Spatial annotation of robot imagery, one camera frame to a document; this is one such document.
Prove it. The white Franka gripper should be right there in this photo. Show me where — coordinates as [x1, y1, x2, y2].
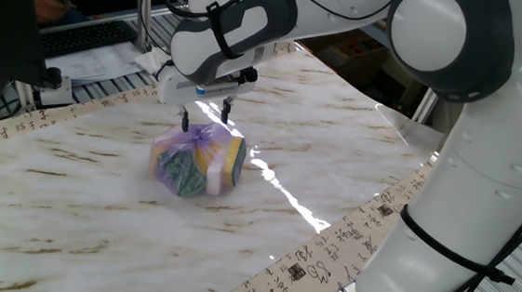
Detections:
[154, 57, 261, 135]

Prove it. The purple plastic bag of sponges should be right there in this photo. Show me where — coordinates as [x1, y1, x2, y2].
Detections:
[145, 118, 251, 202]

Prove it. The yellow sponge with green pad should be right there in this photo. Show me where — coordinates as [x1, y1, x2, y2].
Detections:
[221, 136, 250, 188]

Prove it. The green scouring pad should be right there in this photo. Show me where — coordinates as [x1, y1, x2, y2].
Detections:
[155, 145, 209, 200]

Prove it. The white sponge block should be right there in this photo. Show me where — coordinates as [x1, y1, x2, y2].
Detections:
[203, 156, 227, 198]

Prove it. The stack of printed papers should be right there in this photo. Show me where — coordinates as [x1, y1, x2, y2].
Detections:
[43, 40, 151, 89]

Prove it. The glossy marble pattern sheet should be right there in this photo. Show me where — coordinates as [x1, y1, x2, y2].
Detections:
[0, 38, 458, 292]

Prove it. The black computer keyboard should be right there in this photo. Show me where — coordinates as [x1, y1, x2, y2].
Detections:
[39, 18, 141, 60]

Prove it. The cardboard box with coloured items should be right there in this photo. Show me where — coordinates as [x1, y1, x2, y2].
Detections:
[315, 33, 394, 71]

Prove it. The beige calligraphy print cloth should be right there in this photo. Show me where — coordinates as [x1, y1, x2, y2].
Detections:
[0, 29, 450, 292]

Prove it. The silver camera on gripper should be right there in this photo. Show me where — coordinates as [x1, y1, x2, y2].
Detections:
[193, 73, 258, 99]

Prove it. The upright aluminium frame post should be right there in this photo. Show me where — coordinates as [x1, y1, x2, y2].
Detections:
[134, 0, 157, 53]

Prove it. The white bracket with black knob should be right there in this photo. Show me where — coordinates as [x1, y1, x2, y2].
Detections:
[30, 65, 74, 109]

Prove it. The leaning silver shelf post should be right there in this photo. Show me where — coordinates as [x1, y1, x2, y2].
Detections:
[408, 86, 442, 126]

